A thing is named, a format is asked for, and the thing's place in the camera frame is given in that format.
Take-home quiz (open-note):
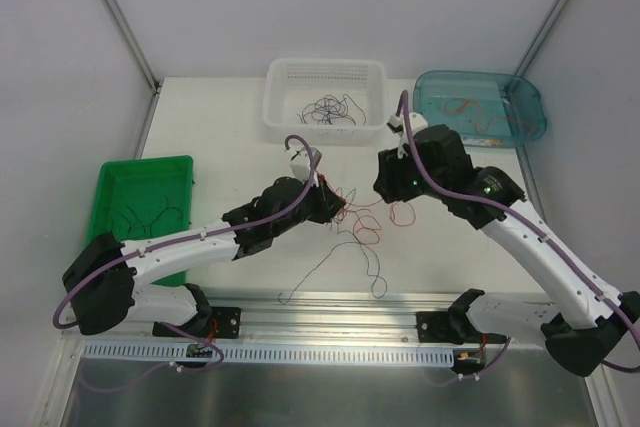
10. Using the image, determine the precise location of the aluminium mounting rail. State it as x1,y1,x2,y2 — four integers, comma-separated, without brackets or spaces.
60,288,600,351

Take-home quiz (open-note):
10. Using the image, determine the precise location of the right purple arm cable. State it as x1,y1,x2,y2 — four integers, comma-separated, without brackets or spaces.
395,90,640,388

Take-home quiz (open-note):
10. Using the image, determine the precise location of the teal transparent container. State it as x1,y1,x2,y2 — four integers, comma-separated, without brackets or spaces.
413,70,547,148

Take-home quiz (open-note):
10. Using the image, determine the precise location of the purple thin wire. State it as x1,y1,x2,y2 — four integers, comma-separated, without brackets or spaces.
297,91,369,128

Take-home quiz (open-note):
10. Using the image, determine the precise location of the right aluminium frame post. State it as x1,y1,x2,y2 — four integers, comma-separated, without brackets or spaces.
513,0,572,77

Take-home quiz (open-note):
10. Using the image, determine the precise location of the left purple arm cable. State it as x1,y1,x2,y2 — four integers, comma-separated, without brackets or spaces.
52,134,321,392

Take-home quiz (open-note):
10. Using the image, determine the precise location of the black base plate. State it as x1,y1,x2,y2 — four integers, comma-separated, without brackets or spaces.
207,306,242,340
415,310,507,347

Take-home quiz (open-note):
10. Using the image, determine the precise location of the white slotted cable duct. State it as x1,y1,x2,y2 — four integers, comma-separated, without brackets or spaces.
83,341,454,368

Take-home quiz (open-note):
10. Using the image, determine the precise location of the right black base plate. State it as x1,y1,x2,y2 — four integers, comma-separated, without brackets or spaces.
415,310,507,347

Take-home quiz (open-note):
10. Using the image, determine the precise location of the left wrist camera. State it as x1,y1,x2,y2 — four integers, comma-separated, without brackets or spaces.
290,147,322,186

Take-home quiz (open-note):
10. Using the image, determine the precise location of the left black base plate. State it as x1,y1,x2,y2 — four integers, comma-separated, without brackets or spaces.
207,306,242,340

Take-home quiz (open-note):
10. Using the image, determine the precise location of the aluminium frame post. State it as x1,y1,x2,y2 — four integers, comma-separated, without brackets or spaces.
513,0,572,77
74,0,160,94

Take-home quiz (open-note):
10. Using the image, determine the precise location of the left aluminium frame post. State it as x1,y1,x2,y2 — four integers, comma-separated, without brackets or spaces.
74,0,160,94

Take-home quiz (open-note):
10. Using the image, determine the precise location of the white perforated basket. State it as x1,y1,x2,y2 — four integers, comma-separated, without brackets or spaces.
262,58,390,146

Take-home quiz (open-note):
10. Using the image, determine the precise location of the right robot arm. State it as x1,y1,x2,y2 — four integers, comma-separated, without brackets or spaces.
373,117,639,377

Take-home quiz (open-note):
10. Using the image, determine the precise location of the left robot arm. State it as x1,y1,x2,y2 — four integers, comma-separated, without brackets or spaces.
62,177,345,337

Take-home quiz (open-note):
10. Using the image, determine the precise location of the separated dark grey wire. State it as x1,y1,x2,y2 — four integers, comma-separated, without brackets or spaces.
102,199,184,238

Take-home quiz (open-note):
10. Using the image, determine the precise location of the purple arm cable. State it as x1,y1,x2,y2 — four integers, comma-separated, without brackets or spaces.
395,90,640,388
52,134,321,392

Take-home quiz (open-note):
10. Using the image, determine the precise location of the green plastic tray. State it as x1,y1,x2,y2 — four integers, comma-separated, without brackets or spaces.
79,155,195,288

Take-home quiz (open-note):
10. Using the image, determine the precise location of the dark wire bundle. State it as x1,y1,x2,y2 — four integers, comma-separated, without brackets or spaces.
277,186,389,304

